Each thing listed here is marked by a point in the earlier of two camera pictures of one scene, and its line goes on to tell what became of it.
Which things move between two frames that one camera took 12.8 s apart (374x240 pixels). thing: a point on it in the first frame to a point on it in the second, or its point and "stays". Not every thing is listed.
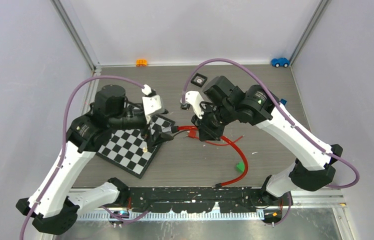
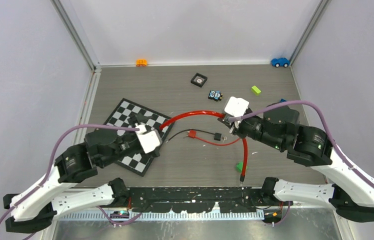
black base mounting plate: [203, 199] stays
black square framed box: [199, 80] stays
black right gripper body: [212, 123] to [241, 127]
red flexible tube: [176, 129] to [244, 167]
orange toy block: [142, 63] stays
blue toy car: [280, 62] stays
